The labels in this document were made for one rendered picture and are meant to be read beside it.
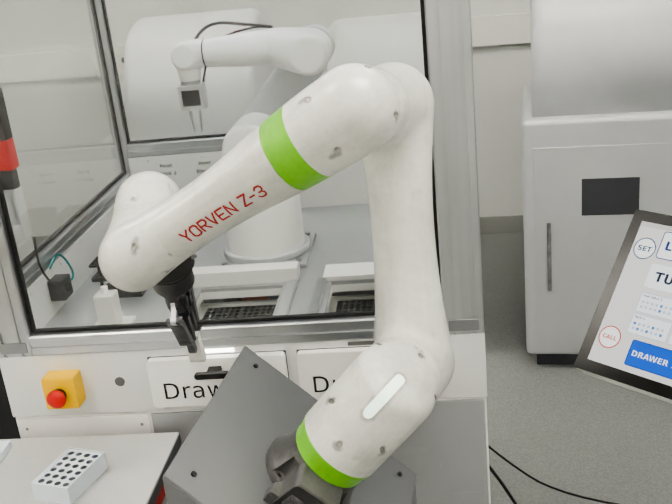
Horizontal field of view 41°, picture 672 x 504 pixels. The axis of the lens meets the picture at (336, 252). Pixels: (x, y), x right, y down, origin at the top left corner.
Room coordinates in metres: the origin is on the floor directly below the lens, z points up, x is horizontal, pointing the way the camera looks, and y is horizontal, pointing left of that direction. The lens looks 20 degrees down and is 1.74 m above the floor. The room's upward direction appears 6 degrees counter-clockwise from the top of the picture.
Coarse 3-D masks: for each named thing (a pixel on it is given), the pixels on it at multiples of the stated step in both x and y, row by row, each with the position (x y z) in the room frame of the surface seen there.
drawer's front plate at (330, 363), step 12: (336, 348) 1.62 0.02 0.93; (348, 348) 1.62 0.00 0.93; (360, 348) 1.61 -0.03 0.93; (300, 360) 1.62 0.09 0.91; (312, 360) 1.61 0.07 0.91; (324, 360) 1.61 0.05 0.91; (336, 360) 1.61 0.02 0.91; (348, 360) 1.61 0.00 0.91; (300, 372) 1.62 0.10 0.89; (312, 372) 1.61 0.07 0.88; (324, 372) 1.61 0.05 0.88; (336, 372) 1.61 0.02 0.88; (300, 384) 1.62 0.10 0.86; (312, 384) 1.61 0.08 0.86; (324, 384) 1.61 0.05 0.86
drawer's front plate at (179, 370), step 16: (256, 352) 1.64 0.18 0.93; (272, 352) 1.64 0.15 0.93; (160, 368) 1.65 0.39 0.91; (176, 368) 1.65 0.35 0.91; (192, 368) 1.64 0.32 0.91; (224, 368) 1.64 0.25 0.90; (160, 384) 1.65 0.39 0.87; (176, 384) 1.65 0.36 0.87; (192, 384) 1.64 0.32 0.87; (208, 384) 1.64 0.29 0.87; (160, 400) 1.65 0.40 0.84; (176, 400) 1.65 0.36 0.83; (192, 400) 1.65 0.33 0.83; (208, 400) 1.64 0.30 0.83
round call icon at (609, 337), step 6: (606, 324) 1.40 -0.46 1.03; (600, 330) 1.40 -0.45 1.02; (606, 330) 1.40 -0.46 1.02; (612, 330) 1.39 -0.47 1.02; (618, 330) 1.38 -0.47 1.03; (624, 330) 1.38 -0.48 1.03; (600, 336) 1.40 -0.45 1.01; (606, 336) 1.39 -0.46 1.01; (612, 336) 1.38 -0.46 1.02; (618, 336) 1.38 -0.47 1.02; (600, 342) 1.39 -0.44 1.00; (606, 342) 1.38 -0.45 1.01; (612, 342) 1.38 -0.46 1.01; (618, 342) 1.37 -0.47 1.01; (606, 348) 1.38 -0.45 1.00; (612, 348) 1.37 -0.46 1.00
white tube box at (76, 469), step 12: (60, 456) 1.54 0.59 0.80; (72, 456) 1.54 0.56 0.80; (84, 456) 1.54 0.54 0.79; (96, 456) 1.53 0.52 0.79; (48, 468) 1.50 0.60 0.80; (60, 468) 1.50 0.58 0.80; (72, 468) 1.49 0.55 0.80; (84, 468) 1.50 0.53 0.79; (96, 468) 1.51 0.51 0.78; (36, 480) 1.46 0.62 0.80; (48, 480) 1.46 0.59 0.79; (60, 480) 1.46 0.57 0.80; (72, 480) 1.45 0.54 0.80; (84, 480) 1.47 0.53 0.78; (36, 492) 1.45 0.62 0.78; (48, 492) 1.44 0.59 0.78; (60, 492) 1.43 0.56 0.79; (72, 492) 1.43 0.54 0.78
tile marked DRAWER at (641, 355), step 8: (632, 344) 1.35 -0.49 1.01; (640, 344) 1.34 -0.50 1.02; (648, 344) 1.33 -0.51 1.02; (632, 352) 1.34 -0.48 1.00; (640, 352) 1.33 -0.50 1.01; (648, 352) 1.32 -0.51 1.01; (656, 352) 1.32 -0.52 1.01; (664, 352) 1.31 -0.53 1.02; (624, 360) 1.34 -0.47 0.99; (632, 360) 1.33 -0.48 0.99; (640, 360) 1.32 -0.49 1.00; (648, 360) 1.32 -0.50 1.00; (656, 360) 1.31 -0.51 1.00; (664, 360) 1.30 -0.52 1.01; (640, 368) 1.31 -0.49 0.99; (648, 368) 1.31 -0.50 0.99; (656, 368) 1.30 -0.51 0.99; (664, 368) 1.29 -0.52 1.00; (664, 376) 1.28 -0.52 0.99
